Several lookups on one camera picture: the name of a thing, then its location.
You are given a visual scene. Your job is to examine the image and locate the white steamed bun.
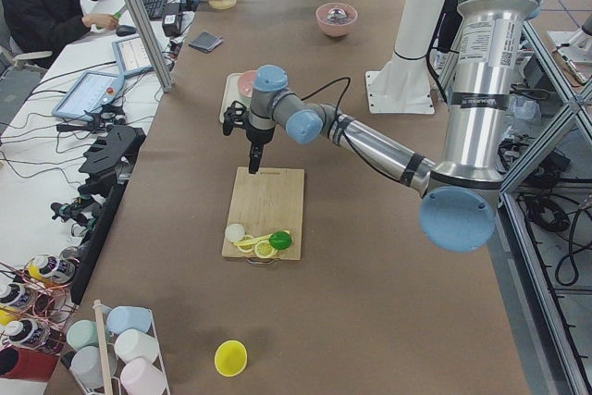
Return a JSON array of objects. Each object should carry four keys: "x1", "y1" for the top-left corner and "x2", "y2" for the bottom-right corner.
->
[{"x1": 225, "y1": 223, "x2": 246, "y2": 243}]

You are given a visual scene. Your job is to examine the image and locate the light blue cup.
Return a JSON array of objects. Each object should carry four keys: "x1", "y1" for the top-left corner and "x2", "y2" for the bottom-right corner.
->
[{"x1": 106, "y1": 306, "x2": 152, "y2": 335}]

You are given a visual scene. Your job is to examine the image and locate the red cup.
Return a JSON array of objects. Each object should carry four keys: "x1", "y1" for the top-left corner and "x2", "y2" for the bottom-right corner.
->
[{"x1": 1, "y1": 347, "x2": 59, "y2": 383}]

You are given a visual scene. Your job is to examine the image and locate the white paint bottle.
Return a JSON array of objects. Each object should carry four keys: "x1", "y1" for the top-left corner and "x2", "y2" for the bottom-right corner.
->
[{"x1": 4, "y1": 318, "x2": 51, "y2": 350}]

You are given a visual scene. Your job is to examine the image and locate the grey folded cloth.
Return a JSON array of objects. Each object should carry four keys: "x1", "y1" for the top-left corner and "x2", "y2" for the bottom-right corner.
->
[{"x1": 189, "y1": 31, "x2": 223, "y2": 53}]

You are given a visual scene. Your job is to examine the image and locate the stacked green bowls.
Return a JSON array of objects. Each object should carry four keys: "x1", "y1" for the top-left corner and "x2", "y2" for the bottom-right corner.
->
[{"x1": 239, "y1": 94, "x2": 251, "y2": 108}]

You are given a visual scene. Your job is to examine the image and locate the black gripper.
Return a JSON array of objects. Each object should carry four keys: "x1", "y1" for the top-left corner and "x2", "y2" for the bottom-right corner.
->
[{"x1": 245, "y1": 124, "x2": 273, "y2": 174}]

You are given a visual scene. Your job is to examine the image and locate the white cup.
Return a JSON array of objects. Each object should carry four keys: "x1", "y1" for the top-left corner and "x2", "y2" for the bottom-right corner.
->
[{"x1": 114, "y1": 329, "x2": 159, "y2": 364}]

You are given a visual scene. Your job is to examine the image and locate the large pink bowl with ice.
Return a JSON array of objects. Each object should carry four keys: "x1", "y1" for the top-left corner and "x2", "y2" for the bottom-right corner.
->
[{"x1": 315, "y1": 2, "x2": 358, "y2": 37}]

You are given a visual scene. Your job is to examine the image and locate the green lime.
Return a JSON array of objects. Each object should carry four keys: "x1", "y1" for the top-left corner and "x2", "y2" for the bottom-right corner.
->
[{"x1": 269, "y1": 230, "x2": 293, "y2": 251}]

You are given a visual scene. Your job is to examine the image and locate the grey cup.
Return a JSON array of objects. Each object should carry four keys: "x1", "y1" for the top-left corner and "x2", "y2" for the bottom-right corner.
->
[{"x1": 70, "y1": 346, "x2": 104, "y2": 389}]

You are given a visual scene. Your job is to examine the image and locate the small pink bowl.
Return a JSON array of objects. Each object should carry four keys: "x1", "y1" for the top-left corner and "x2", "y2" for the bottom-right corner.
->
[{"x1": 237, "y1": 70, "x2": 256, "y2": 99}]

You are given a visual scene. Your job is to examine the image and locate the lemon slice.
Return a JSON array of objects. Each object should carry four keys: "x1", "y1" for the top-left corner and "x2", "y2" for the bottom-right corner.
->
[
  {"x1": 253, "y1": 240, "x2": 278, "y2": 259},
  {"x1": 234, "y1": 234, "x2": 258, "y2": 253}
]

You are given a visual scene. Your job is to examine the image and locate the mint green cup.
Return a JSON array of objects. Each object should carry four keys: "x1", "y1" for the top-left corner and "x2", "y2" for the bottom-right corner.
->
[{"x1": 66, "y1": 320, "x2": 99, "y2": 351}]

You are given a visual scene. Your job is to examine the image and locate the teach pendant tablet near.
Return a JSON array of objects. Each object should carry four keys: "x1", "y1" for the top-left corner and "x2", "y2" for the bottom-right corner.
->
[{"x1": 52, "y1": 70, "x2": 125, "y2": 121}]

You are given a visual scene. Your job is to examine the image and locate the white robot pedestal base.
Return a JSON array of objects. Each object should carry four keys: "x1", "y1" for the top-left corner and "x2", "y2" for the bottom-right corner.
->
[{"x1": 366, "y1": 0, "x2": 445, "y2": 115}]

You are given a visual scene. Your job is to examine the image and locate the black tool holder stand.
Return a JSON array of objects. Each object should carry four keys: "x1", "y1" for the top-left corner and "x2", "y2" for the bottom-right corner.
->
[{"x1": 70, "y1": 125, "x2": 146, "y2": 305}]

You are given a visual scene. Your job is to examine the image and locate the teach pendant tablet far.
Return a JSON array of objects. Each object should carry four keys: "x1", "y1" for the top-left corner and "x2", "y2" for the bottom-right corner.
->
[{"x1": 112, "y1": 35, "x2": 153, "y2": 79}]

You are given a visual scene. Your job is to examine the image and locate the cream rabbit tray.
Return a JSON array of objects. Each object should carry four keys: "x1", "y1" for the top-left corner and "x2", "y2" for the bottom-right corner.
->
[{"x1": 219, "y1": 73, "x2": 241, "y2": 123}]

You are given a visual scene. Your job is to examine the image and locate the pink cup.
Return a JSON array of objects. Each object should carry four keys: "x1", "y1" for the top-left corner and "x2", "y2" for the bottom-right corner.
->
[{"x1": 120, "y1": 357, "x2": 167, "y2": 395}]

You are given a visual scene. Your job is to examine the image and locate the black power adapter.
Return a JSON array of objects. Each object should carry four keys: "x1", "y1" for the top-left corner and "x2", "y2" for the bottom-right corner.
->
[{"x1": 161, "y1": 3, "x2": 183, "y2": 37}]

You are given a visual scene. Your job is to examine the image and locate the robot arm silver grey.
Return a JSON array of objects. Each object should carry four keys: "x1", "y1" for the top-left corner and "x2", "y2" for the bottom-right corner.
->
[{"x1": 240, "y1": 0, "x2": 540, "y2": 252}]

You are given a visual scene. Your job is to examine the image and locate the aluminium frame post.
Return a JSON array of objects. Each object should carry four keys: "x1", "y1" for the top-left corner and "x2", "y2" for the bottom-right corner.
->
[{"x1": 124, "y1": 0, "x2": 173, "y2": 93}]

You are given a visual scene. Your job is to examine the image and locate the bamboo cutting board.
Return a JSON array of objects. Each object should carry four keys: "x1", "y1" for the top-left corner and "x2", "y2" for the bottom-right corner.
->
[{"x1": 227, "y1": 167, "x2": 304, "y2": 261}]

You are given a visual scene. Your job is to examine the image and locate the yellow paint bottle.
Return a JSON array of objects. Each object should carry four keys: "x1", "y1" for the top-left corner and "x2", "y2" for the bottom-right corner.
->
[{"x1": 30, "y1": 255, "x2": 77, "y2": 285}]

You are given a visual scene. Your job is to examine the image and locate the wire cup rack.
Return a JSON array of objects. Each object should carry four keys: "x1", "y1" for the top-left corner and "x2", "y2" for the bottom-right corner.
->
[{"x1": 67, "y1": 300, "x2": 171, "y2": 394}]

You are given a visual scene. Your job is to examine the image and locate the yellow plastic knife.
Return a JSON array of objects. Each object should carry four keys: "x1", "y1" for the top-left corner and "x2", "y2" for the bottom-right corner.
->
[{"x1": 234, "y1": 230, "x2": 293, "y2": 250}]

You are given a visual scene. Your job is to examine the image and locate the yellow plastic cup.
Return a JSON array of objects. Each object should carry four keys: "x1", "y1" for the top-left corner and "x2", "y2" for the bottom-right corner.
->
[{"x1": 214, "y1": 339, "x2": 248, "y2": 377}]

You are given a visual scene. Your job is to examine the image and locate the teach pendant tablet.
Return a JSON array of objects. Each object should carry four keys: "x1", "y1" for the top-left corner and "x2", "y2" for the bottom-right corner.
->
[
  {"x1": 112, "y1": 35, "x2": 153, "y2": 79},
  {"x1": 52, "y1": 70, "x2": 125, "y2": 121}
]

